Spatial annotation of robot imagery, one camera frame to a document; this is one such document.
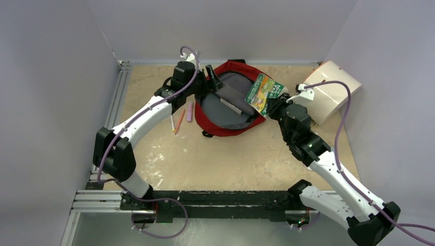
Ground purple cable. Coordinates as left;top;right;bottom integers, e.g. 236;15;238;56
96;46;201;239
290;80;435;246

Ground cream round lunch box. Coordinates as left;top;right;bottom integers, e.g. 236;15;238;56
304;60;362;125

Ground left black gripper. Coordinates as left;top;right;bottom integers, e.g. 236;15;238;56
184;65;224;97

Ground green treehouse book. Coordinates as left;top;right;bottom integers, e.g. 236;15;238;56
245;73;288;118

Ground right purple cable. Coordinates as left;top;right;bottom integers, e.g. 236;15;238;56
290;80;435;246

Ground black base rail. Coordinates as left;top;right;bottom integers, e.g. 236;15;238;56
120;190;316;226

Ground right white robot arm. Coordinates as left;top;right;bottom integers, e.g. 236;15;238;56
266;94;401;245

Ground pink highlighter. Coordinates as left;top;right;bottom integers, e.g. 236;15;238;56
186;102;194;122

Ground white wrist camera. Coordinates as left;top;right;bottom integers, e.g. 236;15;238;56
286;84;315;107
181;51;201;70

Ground red backpack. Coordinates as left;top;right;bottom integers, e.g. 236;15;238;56
194;59;266;138

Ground aluminium frame rails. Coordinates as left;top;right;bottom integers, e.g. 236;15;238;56
61;60;380;246

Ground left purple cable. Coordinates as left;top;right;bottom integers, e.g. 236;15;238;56
96;46;201;239

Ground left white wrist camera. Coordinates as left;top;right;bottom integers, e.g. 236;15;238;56
181;51;201;70

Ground floral cover book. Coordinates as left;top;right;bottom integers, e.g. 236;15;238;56
220;97;243;114

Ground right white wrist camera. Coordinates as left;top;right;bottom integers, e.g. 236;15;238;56
286;84;315;107

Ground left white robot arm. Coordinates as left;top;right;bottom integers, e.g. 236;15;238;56
92;61;224;210

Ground orange pencil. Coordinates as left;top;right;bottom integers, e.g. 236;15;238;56
174;109;186;135

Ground yellow pen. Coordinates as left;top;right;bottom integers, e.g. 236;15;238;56
170;115;175;133

